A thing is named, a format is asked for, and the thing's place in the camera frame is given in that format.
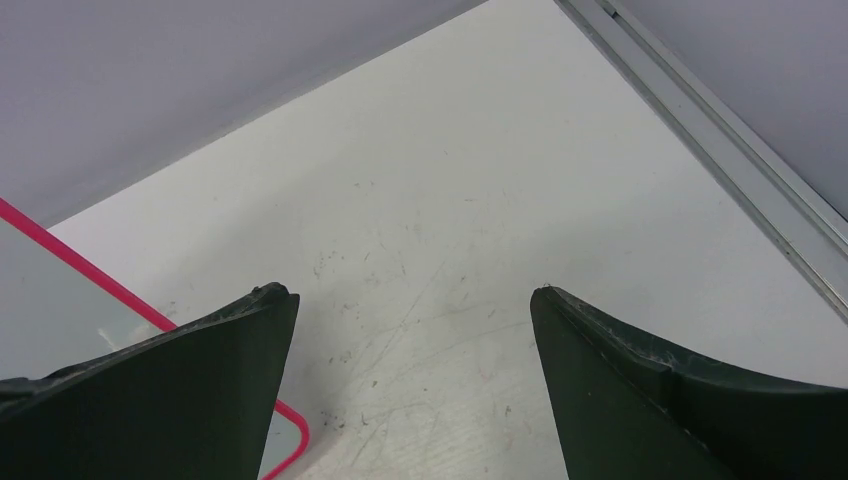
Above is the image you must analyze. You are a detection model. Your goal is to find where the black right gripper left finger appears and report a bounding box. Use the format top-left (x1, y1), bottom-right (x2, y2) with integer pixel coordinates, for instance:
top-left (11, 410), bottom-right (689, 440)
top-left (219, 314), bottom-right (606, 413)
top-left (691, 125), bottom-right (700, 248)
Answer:
top-left (1, 282), bottom-right (300, 479)

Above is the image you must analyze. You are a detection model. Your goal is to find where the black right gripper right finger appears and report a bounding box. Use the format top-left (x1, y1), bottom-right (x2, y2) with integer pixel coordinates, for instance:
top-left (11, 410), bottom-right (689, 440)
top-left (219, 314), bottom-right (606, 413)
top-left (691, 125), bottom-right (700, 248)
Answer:
top-left (530, 286), bottom-right (847, 479)

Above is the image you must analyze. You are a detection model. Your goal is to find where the whiteboard with pink frame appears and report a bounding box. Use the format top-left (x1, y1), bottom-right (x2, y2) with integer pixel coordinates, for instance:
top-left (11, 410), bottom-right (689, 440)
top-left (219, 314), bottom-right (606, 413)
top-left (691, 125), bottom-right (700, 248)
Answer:
top-left (1, 203), bottom-right (310, 479)

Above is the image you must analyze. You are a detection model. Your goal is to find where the aluminium rail frame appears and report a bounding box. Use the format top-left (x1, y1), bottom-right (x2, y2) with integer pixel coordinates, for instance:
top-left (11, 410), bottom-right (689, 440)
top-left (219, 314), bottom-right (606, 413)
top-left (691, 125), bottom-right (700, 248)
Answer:
top-left (559, 1), bottom-right (847, 317)

